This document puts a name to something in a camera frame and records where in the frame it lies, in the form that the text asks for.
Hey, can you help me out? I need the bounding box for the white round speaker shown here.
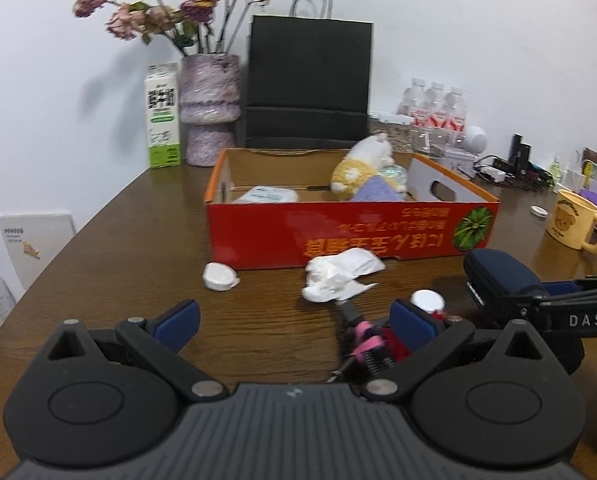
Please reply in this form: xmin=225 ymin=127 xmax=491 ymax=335
xmin=451 ymin=125 xmax=488 ymax=156

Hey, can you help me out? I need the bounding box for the crumpled white tissue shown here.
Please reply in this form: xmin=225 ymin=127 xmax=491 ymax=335
xmin=301 ymin=249 xmax=386 ymax=304

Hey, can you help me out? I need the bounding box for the clear snack jar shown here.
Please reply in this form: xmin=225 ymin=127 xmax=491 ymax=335
xmin=369 ymin=114 xmax=414 ymax=153

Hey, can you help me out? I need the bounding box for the yellow plush paw toy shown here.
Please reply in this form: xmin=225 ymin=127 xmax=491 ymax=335
xmin=331 ymin=132 xmax=394 ymax=202

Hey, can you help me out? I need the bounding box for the white tin box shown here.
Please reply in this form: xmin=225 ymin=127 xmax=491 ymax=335
xmin=435 ymin=152 xmax=479 ymax=178

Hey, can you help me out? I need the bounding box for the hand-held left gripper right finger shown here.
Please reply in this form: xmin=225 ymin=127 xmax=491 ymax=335
xmin=363 ymin=298 xmax=546 ymax=402

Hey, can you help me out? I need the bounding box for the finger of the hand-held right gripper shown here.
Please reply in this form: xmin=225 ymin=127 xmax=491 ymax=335
xmin=545 ymin=273 xmax=597 ymax=297
xmin=525 ymin=296 xmax=597 ymax=335

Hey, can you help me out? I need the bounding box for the white board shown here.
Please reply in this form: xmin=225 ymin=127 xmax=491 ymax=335
xmin=0 ymin=213 xmax=76 ymax=291

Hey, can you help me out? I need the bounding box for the wooden desk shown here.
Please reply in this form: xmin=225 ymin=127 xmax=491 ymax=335
xmin=0 ymin=155 xmax=597 ymax=461

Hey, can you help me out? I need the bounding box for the white ribbed-cap bottle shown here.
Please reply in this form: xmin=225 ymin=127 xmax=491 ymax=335
xmin=410 ymin=289 xmax=445 ymax=315

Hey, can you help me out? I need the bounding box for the yellow bear mug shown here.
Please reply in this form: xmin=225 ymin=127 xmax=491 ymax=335
xmin=545 ymin=190 xmax=597 ymax=254

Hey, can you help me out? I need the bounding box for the white green milk carton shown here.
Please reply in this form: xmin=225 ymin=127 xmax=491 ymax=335
xmin=144 ymin=63 xmax=182 ymax=169

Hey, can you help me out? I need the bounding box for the red cardboard box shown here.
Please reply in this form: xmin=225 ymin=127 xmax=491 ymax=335
xmin=203 ymin=147 xmax=501 ymax=271

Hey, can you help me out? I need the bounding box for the small white flip cap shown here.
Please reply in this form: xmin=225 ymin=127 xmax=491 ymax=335
xmin=202 ymin=262 xmax=241 ymax=292

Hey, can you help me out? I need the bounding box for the clear plastic bag roll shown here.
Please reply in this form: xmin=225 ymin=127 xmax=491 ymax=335
xmin=378 ymin=162 xmax=410 ymax=195

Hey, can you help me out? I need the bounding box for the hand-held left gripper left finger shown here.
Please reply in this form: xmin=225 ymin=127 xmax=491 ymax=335
xmin=48 ymin=299 xmax=229 ymax=402

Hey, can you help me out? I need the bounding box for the translucent plastic wipes container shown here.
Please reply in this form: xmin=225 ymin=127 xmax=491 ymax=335
xmin=232 ymin=185 xmax=299 ymax=205

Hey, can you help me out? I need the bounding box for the dark blue zip case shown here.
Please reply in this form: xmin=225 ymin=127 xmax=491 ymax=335
xmin=463 ymin=248 xmax=585 ymax=376

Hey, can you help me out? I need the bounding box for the black paper bag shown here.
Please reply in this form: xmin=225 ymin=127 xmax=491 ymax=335
xmin=246 ymin=0 xmax=374 ymax=150

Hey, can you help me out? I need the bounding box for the purple knitted pouch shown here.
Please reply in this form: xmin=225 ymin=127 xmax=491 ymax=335
xmin=351 ymin=174 xmax=404 ymax=203

